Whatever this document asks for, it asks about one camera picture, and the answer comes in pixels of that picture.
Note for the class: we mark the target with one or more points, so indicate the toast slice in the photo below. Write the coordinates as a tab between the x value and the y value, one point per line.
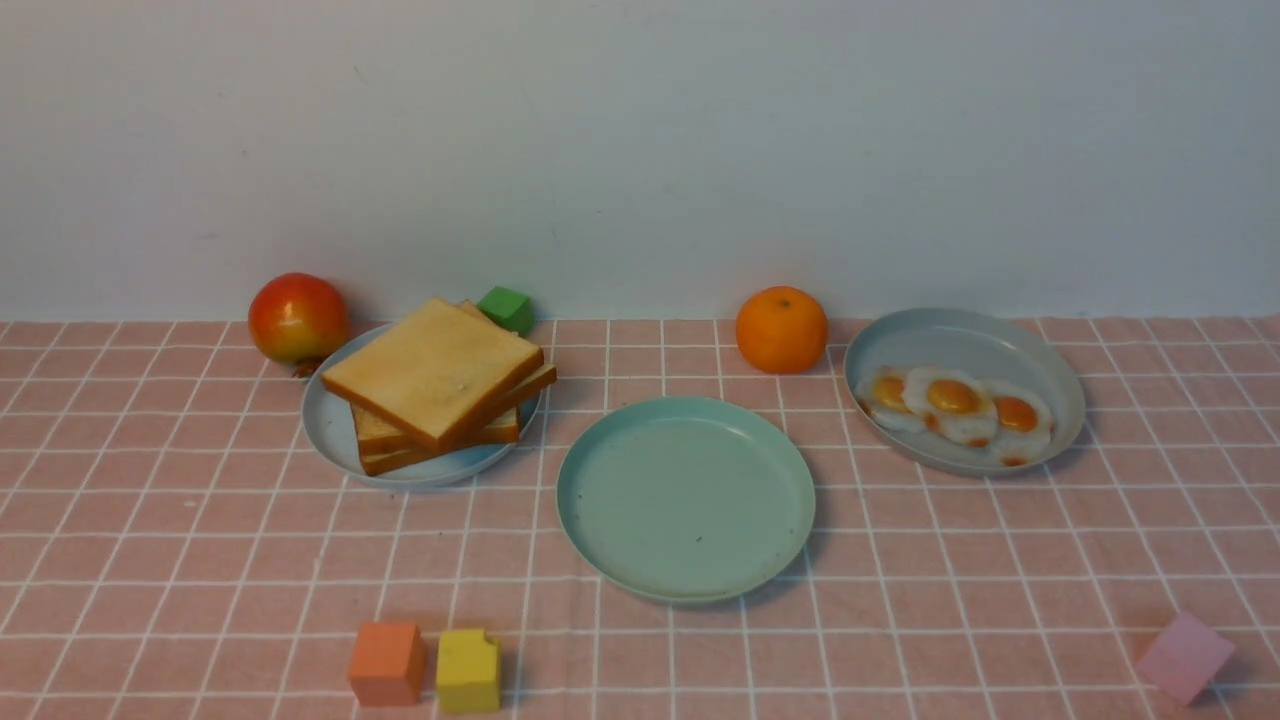
500	370
377	436
379	456
407	376

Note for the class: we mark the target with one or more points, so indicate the fried egg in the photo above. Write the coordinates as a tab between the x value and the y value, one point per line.
879	395
1025	424
952	404

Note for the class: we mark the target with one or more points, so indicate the green cube block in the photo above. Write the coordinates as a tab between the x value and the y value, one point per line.
509	309

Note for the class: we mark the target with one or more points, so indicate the teal center plate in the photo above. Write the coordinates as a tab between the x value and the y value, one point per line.
686	500

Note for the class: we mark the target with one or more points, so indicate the orange fruit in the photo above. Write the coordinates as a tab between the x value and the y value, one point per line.
781	330

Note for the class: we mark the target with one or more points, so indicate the light blue bread plate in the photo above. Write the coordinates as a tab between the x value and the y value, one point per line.
328	424

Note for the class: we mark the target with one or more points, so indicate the grey blue egg plate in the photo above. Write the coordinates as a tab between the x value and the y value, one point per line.
983	347

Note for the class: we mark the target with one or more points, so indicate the red yellow apple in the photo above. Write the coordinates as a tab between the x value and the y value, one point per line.
299	320

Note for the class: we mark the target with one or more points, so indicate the yellow notched block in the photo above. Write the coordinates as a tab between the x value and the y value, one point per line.
468	668

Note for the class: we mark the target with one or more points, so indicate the orange cube block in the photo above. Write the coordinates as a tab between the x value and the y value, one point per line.
388	665

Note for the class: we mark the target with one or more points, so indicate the pink checkered tablecloth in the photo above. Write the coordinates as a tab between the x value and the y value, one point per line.
172	547

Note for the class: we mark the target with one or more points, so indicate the pink cube block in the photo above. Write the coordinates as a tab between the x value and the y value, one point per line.
1185	658

